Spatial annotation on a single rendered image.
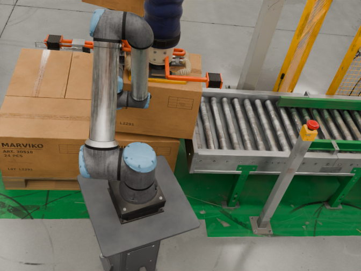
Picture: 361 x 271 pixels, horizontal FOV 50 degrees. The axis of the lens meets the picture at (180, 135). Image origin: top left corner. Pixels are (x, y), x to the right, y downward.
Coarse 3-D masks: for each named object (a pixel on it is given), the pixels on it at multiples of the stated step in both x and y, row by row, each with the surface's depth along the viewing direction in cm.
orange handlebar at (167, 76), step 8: (64, 40) 225; (72, 40) 226; (128, 48) 227; (176, 48) 234; (168, 56) 227; (168, 64) 221; (168, 72) 215; (184, 80) 215; (192, 80) 215; (200, 80) 215
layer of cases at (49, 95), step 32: (32, 64) 301; (64, 64) 306; (32, 96) 275; (64, 96) 281; (0, 128) 249; (32, 128) 253; (64, 128) 257; (0, 160) 260; (32, 160) 263; (64, 160) 266
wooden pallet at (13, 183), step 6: (6, 180) 274; (12, 180) 275; (18, 180) 276; (24, 180) 276; (30, 180) 287; (36, 180) 288; (42, 180) 289; (48, 180) 290; (54, 180) 290; (60, 180) 291; (66, 180) 292; (72, 180) 293; (6, 186) 279; (12, 186) 279; (18, 186) 280; (24, 186) 281; (30, 186) 284; (36, 186) 284; (42, 186) 285; (48, 186) 286; (54, 186) 287; (60, 186) 287; (66, 186) 288; (72, 186) 289; (78, 186) 290
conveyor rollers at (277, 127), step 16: (224, 112) 295; (240, 112) 294; (272, 112) 299; (304, 112) 305; (336, 112) 311; (352, 112) 316; (208, 128) 276; (240, 128) 284; (256, 128) 284; (288, 128) 289; (320, 128) 296; (352, 128) 301; (208, 144) 266; (224, 144) 267; (256, 144) 276; (272, 144) 274
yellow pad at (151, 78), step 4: (148, 72) 233; (172, 72) 236; (148, 76) 230; (152, 76) 230; (156, 76) 231; (160, 76) 231; (164, 76) 232; (148, 80) 229; (152, 80) 229; (156, 80) 229; (160, 80) 230; (164, 80) 230; (168, 80) 230; (172, 80) 231; (176, 80) 231
